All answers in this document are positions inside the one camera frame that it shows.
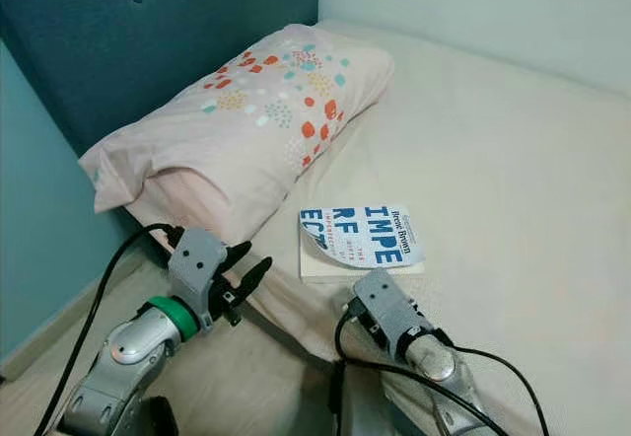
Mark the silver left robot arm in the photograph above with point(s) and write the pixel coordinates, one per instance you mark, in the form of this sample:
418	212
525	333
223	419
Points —
128	377

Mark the teal upholstered headboard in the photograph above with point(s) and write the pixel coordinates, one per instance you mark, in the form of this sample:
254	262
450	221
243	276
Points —
158	41

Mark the bed with cream sheet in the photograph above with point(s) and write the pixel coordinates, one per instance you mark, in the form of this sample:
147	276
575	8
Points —
503	160

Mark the pink pillow with orange blotches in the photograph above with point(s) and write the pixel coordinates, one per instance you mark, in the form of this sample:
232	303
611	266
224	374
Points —
237	140

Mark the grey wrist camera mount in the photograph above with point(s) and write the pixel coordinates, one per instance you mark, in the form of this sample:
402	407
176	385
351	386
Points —
197	263
385	303

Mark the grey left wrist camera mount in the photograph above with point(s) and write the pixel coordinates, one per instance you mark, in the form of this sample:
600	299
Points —
197	263

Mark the white book blue letters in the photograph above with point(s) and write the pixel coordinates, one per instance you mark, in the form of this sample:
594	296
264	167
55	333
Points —
365	239

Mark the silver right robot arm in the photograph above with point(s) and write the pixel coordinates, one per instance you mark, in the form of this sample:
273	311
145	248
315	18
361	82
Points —
439	362

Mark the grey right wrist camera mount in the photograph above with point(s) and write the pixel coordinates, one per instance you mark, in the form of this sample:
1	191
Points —
385	303

